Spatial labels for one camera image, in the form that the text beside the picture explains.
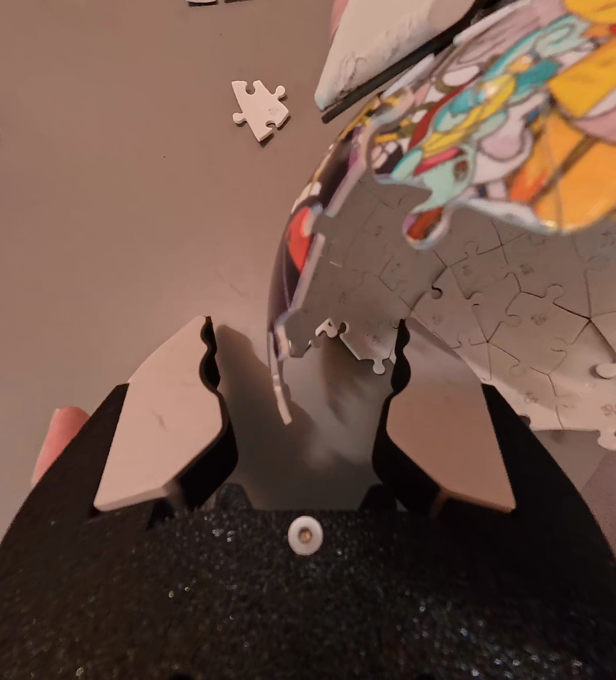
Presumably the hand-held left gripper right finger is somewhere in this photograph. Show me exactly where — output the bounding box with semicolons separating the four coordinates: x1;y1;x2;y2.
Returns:
373;318;517;513

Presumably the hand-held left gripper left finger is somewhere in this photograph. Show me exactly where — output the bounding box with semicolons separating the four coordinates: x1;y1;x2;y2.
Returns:
93;315;238;514

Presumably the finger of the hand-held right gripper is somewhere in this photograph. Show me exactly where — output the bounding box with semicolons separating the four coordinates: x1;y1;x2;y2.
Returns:
315;0;497;124

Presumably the colourful cartoon puzzle ball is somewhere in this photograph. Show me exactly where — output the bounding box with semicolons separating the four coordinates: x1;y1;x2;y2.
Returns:
265;0;616;452

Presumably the loose white puzzle piece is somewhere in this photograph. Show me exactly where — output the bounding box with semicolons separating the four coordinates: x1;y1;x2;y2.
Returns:
231;79;290;143

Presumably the person's left hand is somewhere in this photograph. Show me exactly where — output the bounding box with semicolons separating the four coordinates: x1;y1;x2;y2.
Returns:
30;406;92;488

